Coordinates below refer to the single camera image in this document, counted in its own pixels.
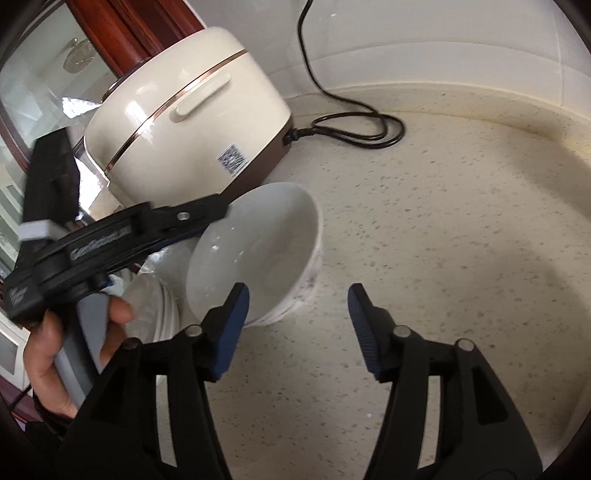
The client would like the large white bowl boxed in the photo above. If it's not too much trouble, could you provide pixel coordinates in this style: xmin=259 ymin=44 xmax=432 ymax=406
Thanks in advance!
xmin=185 ymin=182 xmax=323 ymax=328

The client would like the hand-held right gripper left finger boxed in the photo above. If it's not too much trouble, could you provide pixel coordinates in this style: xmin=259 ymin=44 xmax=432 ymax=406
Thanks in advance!
xmin=55 ymin=282 xmax=251 ymax=480

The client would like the white floral deep plate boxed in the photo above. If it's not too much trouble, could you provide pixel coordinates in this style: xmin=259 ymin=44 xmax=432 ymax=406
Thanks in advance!
xmin=121 ymin=272 xmax=180 ymax=343
xmin=139 ymin=237 xmax=200 ymax=296

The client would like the large white floral plate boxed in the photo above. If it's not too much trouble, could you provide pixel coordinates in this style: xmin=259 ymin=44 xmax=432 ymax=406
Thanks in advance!
xmin=152 ymin=295 xmax=190 ymax=344

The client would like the cream rice cooker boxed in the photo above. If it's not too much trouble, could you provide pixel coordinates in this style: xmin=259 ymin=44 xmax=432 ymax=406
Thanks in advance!
xmin=84 ymin=26 xmax=294 ymax=219

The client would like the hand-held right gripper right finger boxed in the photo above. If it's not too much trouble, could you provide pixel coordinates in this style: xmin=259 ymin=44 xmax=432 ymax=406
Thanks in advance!
xmin=347 ymin=282 xmax=543 ymax=480

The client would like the person's left forearm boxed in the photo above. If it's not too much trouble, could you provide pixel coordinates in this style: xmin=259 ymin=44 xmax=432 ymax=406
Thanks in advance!
xmin=21 ymin=394 xmax=81 ymax=444

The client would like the black power cord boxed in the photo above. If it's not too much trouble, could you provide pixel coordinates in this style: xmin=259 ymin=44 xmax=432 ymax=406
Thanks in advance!
xmin=283 ymin=0 xmax=405 ymax=150

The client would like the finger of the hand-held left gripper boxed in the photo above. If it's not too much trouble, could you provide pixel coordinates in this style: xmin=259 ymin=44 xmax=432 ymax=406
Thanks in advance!
xmin=134 ymin=194 xmax=228 ymax=245

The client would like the person's left hand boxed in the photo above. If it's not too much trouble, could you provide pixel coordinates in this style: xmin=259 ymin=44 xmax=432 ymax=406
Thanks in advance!
xmin=23 ymin=295 xmax=136 ymax=419

